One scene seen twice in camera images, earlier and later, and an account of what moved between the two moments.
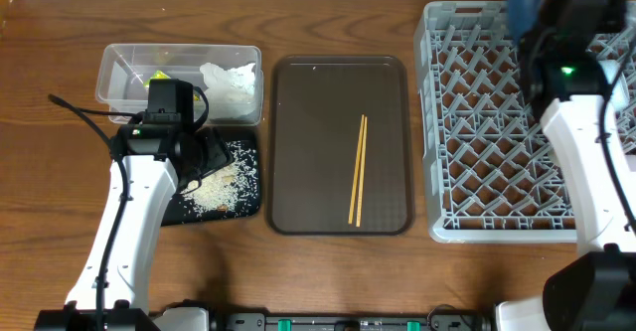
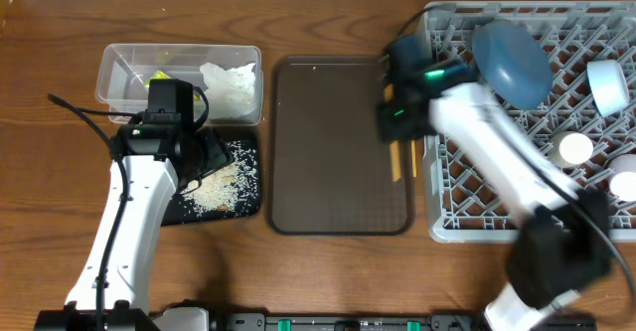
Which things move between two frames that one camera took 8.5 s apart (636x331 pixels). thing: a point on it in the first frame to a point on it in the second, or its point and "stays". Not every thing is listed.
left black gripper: x=215 y=149 stays
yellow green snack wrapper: x=160 y=75 stays
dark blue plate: x=525 y=1 to x=514 y=65
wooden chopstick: x=358 y=211 to x=413 y=159
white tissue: x=231 y=93 stays
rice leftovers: x=231 y=191 stays
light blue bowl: x=619 y=96 stays
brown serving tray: x=314 y=106 stays
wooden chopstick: x=359 y=150 to x=395 y=146
